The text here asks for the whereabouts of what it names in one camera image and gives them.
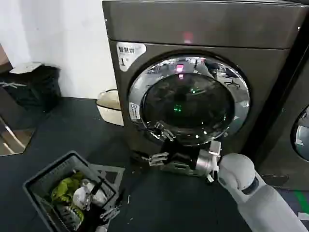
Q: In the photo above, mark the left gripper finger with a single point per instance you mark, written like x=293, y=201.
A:
x=96, y=189
x=109, y=213

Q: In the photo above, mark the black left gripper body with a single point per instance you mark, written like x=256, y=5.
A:
x=98, y=217

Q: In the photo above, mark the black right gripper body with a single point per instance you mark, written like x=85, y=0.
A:
x=182, y=155

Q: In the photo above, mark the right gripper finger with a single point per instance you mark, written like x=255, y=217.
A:
x=165, y=133
x=157, y=159

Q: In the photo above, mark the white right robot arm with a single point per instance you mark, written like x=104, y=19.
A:
x=253, y=200

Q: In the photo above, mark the striped dark garment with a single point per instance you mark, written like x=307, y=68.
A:
x=71, y=215

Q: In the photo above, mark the green garment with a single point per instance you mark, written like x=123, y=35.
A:
x=64, y=188

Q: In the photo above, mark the small white door sticker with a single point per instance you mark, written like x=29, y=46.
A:
x=135, y=111

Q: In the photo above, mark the round glass dryer door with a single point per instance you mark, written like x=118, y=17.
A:
x=188, y=101

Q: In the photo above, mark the grey plastic laundry basket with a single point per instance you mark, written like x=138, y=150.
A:
x=38, y=183

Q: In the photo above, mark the cream plastic basin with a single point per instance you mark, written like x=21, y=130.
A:
x=109, y=108

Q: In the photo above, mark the white number label sticker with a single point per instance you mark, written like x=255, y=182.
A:
x=128, y=54

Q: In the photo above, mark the grey dryer with blue-lit door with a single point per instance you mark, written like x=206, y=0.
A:
x=282, y=142

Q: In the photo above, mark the black bagged trash bin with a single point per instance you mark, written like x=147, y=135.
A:
x=41, y=89

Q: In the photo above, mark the grey front-load dryer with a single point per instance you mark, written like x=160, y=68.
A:
x=241, y=31

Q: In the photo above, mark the flat cardboard piece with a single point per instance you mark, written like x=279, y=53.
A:
x=25, y=68

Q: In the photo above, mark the brown wooden furniture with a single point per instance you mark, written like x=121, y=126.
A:
x=4, y=59

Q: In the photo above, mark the dark cabinet with metal frame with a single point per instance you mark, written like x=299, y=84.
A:
x=12, y=116

